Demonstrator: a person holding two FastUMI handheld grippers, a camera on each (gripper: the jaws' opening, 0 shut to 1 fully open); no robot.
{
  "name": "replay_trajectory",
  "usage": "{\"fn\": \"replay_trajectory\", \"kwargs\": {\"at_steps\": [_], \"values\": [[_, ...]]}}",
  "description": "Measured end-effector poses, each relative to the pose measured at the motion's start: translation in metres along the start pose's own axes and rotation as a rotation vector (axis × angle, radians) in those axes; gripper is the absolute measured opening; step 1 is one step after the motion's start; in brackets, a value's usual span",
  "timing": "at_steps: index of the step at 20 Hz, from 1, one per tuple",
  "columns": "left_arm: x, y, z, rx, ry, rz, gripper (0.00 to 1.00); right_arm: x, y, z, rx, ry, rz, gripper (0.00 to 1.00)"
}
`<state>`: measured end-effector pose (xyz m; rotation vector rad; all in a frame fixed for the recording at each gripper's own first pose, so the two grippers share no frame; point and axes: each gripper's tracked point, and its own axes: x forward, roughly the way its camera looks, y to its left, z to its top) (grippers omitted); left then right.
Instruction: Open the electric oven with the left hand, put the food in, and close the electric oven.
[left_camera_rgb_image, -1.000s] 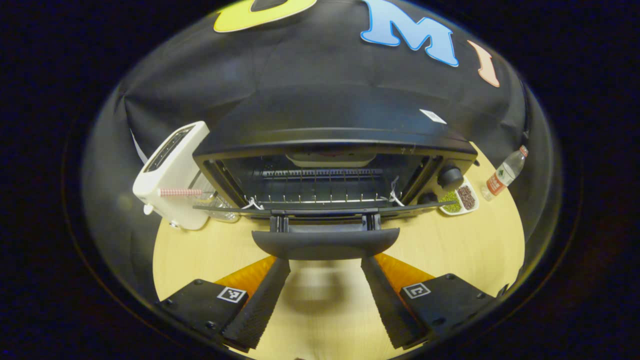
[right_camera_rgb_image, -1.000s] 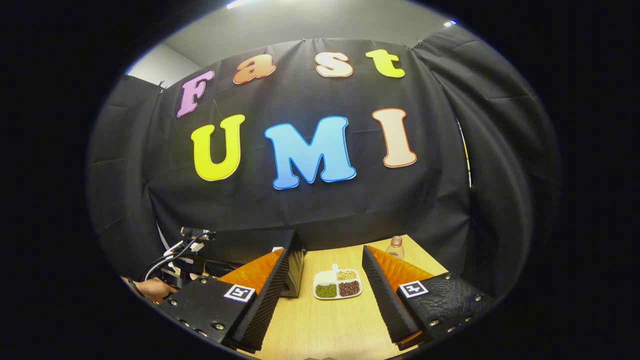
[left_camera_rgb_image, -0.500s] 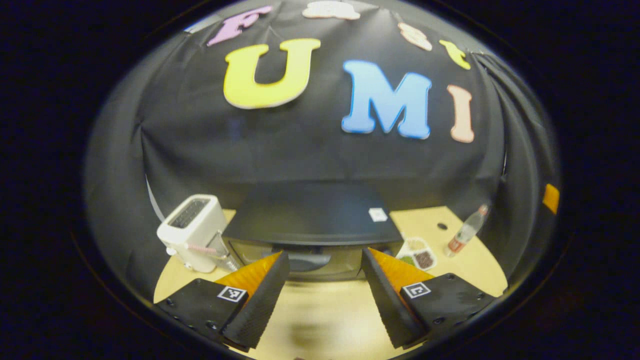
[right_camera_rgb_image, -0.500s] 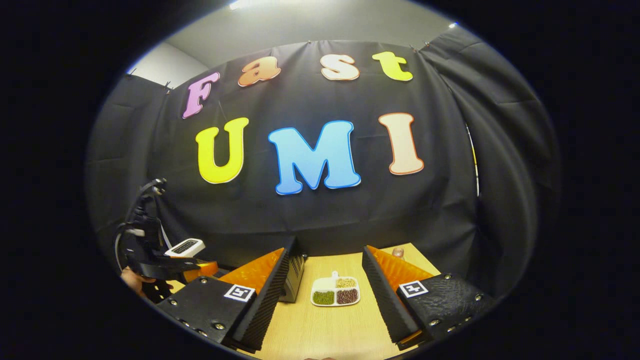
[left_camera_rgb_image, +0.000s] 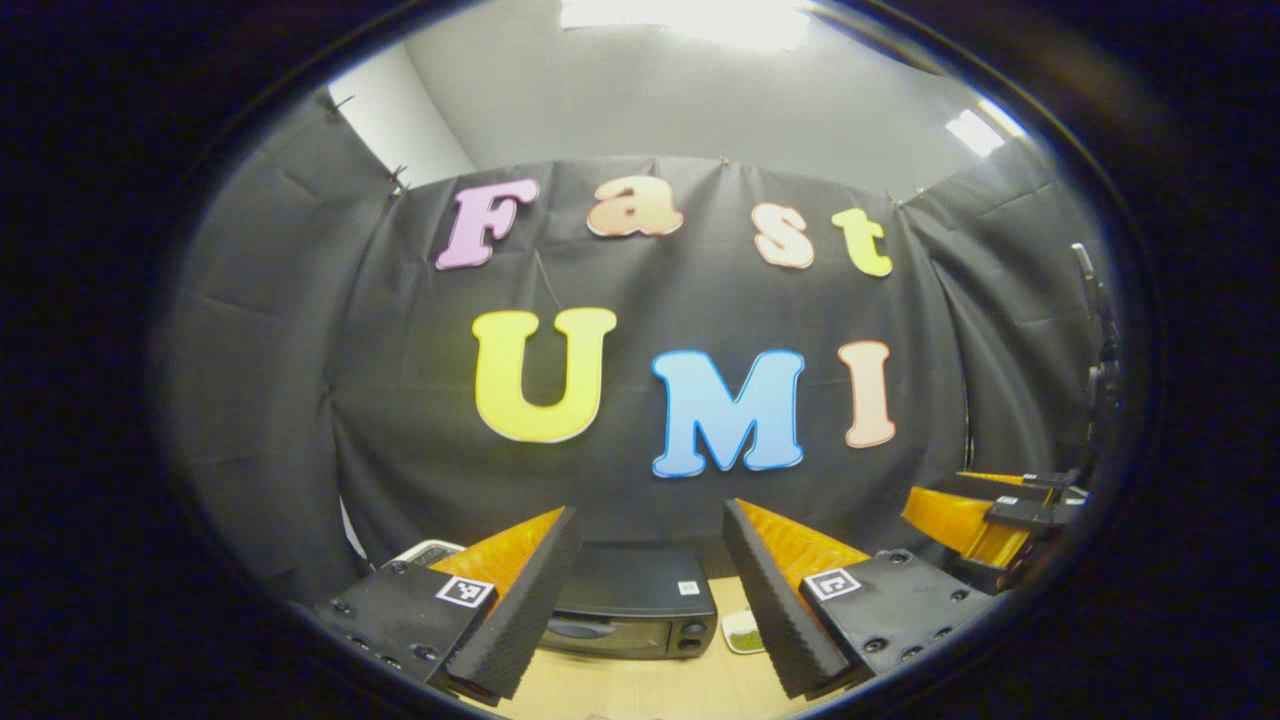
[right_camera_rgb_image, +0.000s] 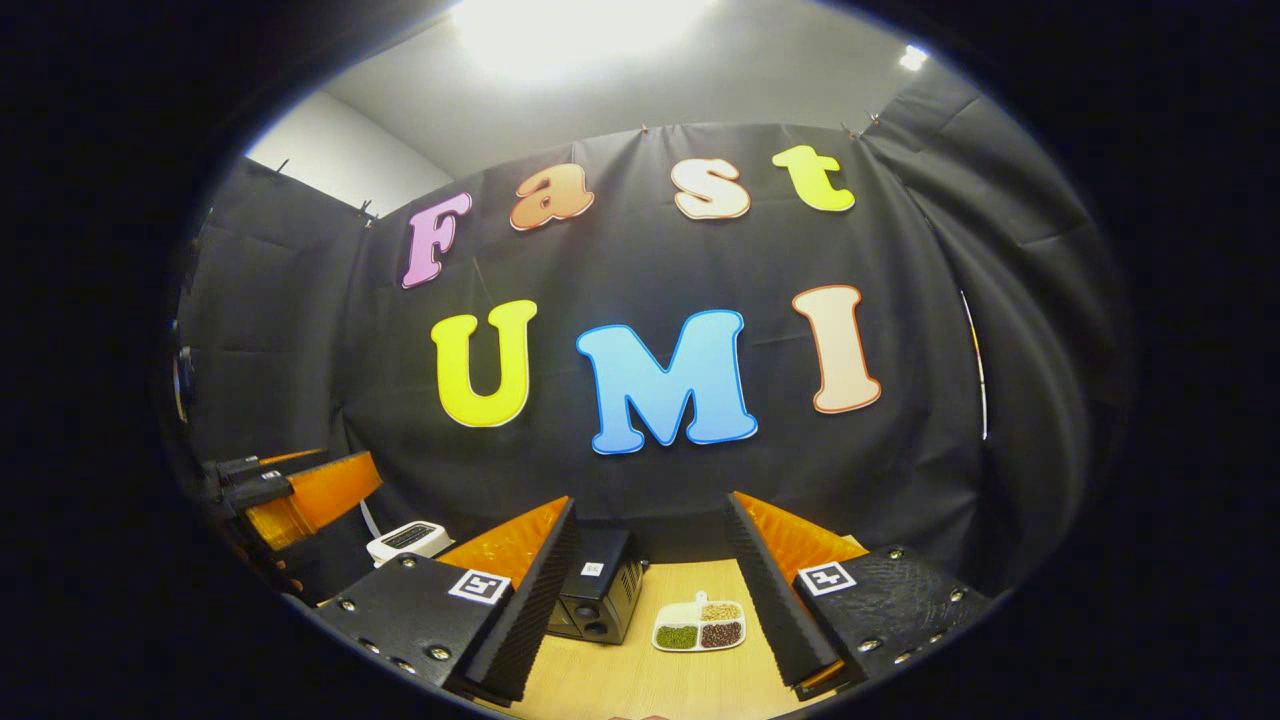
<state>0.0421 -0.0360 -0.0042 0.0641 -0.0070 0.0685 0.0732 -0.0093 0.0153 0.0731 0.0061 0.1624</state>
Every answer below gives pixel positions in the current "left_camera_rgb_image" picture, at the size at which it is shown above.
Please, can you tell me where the small rectangular ceiling light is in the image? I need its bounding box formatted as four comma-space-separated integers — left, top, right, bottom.
945, 98, 1027, 159

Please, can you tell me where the white toaster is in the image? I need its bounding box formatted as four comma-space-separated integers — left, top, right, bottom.
385, 540, 467, 572

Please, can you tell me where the black backdrop cloth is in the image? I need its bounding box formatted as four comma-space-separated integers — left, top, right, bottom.
150, 85, 1121, 601

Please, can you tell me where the black electric oven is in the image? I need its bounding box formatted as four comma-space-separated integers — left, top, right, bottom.
540, 545, 719, 661

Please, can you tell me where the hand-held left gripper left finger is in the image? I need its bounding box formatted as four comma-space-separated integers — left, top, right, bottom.
315, 507, 583, 701

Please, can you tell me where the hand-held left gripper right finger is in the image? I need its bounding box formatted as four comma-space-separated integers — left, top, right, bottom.
723, 497, 1001, 699

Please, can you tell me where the white divided plate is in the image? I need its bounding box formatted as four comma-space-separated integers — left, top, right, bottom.
722, 605, 767, 656

